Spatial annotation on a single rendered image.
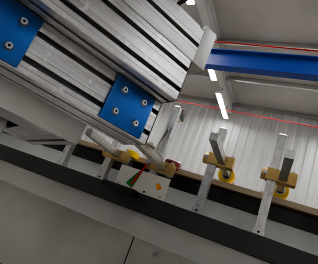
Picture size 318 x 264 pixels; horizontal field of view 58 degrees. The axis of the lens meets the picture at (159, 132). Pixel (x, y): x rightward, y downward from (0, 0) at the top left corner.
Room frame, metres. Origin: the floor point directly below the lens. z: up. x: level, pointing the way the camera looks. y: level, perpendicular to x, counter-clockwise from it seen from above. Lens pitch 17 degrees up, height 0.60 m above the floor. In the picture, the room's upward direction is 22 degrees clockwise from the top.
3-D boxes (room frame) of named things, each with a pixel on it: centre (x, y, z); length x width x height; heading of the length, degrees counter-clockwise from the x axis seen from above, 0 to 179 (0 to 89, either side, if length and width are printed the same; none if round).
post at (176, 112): (1.34, -0.05, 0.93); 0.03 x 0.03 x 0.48; 65
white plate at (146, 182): (1.33, -0.01, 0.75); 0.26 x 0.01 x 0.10; 65
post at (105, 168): (1.45, 0.18, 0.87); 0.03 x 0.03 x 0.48; 65
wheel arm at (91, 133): (1.36, 0.18, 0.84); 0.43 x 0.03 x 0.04; 155
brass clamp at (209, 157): (1.22, -0.29, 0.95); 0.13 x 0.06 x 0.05; 65
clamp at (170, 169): (1.33, -0.07, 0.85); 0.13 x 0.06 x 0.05; 65
